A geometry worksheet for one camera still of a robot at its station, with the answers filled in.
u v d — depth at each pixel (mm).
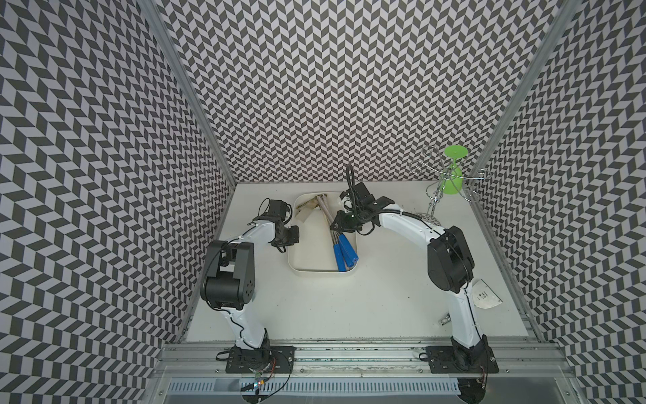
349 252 825
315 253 965
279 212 789
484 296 839
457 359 653
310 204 1012
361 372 720
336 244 912
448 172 772
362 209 738
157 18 726
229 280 489
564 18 680
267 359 664
